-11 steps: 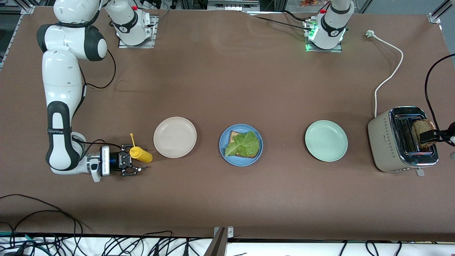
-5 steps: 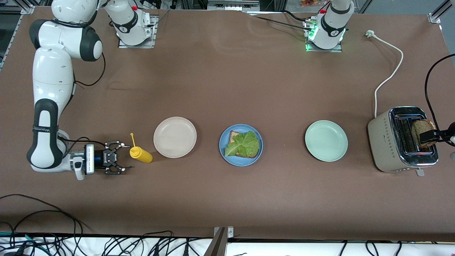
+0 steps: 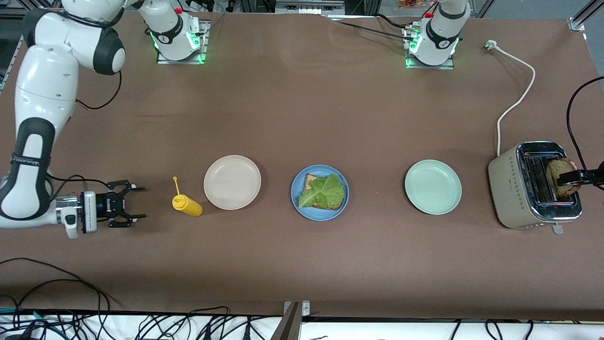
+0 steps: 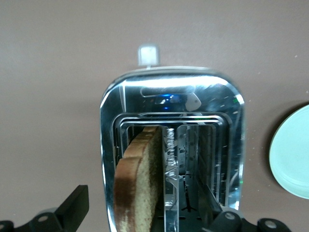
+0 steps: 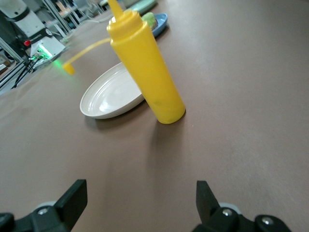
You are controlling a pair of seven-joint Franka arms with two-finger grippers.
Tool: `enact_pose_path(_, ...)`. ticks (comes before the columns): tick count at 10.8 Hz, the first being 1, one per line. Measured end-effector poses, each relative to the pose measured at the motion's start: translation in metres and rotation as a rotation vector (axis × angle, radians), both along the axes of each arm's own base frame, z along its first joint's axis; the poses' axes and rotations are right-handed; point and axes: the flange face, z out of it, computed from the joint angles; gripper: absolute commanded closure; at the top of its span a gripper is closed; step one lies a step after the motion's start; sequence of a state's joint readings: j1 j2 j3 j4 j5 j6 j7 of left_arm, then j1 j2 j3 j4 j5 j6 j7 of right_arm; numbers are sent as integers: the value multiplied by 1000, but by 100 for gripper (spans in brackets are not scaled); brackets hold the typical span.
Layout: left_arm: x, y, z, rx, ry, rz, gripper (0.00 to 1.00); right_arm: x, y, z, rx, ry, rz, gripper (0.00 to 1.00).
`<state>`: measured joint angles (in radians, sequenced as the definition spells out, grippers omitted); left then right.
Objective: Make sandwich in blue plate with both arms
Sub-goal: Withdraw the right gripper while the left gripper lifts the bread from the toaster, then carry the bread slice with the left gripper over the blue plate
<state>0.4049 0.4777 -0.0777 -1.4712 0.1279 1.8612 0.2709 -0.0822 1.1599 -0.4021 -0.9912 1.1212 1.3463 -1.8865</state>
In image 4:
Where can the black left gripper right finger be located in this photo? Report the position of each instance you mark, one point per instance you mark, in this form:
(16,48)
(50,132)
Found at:
(229,221)

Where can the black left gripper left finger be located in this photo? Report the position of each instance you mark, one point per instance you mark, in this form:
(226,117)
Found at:
(74,207)

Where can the brown bread slice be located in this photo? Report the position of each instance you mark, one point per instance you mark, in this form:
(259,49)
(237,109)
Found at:
(137,183)

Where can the light green plate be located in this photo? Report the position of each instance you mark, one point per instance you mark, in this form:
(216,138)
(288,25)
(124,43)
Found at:
(292,154)

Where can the beige chrome toaster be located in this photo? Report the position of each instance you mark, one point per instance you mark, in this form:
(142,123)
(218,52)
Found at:
(173,108)

